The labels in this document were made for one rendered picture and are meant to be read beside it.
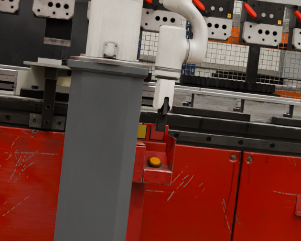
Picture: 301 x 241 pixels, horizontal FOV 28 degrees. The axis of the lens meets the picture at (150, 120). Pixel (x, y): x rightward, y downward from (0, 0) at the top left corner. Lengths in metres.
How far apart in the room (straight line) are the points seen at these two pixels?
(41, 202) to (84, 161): 0.87
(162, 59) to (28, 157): 0.63
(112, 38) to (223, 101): 1.05
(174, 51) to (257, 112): 0.62
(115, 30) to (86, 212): 0.41
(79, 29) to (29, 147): 0.83
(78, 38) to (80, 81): 1.48
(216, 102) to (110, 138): 1.05
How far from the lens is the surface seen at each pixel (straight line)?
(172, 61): 1.87
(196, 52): 1.89
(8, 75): 2.55
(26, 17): 2.83
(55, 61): 2.20
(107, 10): 1.37
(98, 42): 1.37
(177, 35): 1.87
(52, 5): 2.27
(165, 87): 1.86
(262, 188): 2.29
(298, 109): 2.43
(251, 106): 2.37
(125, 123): 1.33
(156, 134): 2.03
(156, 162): 1.95
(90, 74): 1.33
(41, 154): 2.17
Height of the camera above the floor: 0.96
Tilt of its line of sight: 3 degrees down
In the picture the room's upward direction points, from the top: 7 degrees clockwise
